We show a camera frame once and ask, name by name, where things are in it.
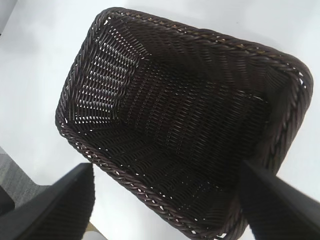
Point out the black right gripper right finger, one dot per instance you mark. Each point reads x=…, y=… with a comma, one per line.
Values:
x=280, y=212

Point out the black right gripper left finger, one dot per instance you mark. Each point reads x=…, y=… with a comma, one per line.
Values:
x=55, y=212

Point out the dark brown wicker basket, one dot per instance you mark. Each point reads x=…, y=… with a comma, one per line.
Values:
x=175, y=112

